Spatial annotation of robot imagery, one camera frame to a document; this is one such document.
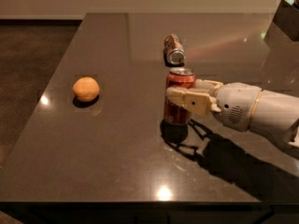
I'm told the red coke can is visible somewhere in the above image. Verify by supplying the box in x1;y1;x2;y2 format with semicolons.
164;67;195;125

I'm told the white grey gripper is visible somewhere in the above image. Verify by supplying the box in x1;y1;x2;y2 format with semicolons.
165;79;262;132

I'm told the brown silver soda can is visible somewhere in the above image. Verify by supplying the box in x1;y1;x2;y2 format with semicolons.
164;34;186;65

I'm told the dark box on table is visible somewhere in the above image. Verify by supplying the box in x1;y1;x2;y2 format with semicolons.
264;0;299;43

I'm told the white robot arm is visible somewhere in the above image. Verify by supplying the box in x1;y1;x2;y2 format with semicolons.
166;79;299;158

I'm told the orange fruit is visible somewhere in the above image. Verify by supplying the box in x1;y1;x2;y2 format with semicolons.
72;77;100;102

